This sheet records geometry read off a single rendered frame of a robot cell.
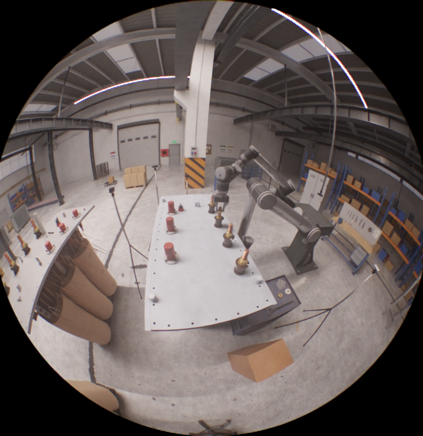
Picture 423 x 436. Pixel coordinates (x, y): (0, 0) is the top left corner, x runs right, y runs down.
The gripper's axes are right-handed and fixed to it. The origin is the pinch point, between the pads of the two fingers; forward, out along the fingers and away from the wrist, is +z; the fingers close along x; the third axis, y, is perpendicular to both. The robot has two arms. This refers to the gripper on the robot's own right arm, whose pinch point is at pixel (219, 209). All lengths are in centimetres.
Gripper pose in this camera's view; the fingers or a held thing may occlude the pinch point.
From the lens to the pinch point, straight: 117.1
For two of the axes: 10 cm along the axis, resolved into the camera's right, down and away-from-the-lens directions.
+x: -10.0, -0.2, -1.0
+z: -0.7, 8.4, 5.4
